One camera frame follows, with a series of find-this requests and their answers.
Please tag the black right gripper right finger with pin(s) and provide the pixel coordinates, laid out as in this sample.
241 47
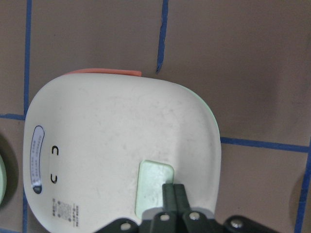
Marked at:
190 219

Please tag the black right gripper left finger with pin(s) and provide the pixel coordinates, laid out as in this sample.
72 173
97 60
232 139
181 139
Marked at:
166 220

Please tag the green plate right side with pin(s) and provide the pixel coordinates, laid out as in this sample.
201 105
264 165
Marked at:
4 188

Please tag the white rice cooker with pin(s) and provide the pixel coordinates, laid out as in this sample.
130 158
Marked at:
86 134

